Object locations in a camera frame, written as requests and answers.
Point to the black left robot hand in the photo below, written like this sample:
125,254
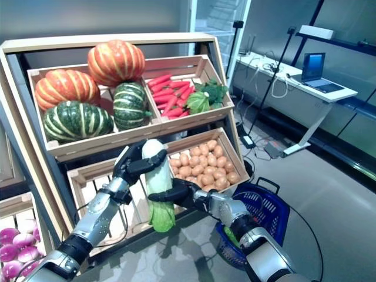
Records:
123,169

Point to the napa cabbage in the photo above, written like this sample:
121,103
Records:
158,179
232,236

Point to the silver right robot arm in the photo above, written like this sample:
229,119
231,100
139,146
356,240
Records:
229,208

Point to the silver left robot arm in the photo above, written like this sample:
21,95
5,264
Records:
97,214

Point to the blue plastic shopping basket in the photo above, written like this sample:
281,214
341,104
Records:
273,211

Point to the wide wooden slat crate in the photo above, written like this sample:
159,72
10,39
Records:
102,141

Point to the brown potato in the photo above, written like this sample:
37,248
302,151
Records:
222,183
195,151
233,177
221,161
175,163
212,144
212,160
184,159
229,167
218,151
204,149

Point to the small green striped pumpkin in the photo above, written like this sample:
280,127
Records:
129,105

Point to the large green striped pumpkin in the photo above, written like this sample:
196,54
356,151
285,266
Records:
76,122

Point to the red carrot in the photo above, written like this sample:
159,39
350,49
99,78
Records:
160,86
182,89
175,112
158,80
164,99
163,92
179,84
187,92
171,105

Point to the orange striped pumpkin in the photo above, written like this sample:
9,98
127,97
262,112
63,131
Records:
116,63
66,88

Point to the round light green cabbage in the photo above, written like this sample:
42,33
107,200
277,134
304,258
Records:
198,102

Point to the purple white turnip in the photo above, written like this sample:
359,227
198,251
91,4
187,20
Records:
8,235
29,267
26,224
8,252
23,239
11,268
28,254

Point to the dark green leafy vegetable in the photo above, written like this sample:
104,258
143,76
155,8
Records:
213,92

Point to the black power adapter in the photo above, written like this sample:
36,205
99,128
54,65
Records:
247,140

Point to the wooden display rack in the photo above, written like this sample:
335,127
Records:
58,44

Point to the grey floor box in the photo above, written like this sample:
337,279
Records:
273,150

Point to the black tripod stand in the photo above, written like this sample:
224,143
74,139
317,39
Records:
271,82

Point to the black pole stand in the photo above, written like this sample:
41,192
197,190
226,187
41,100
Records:
238,25

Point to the open laptop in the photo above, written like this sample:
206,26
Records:
314,66

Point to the white desk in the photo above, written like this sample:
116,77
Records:
348,94

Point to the white flat box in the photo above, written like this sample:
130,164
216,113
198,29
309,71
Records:
317,31

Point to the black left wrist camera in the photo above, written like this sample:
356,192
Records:
124,197

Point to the glass door white frame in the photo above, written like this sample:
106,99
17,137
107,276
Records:
192,14

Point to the black wall shelf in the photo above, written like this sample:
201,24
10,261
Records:
337,44

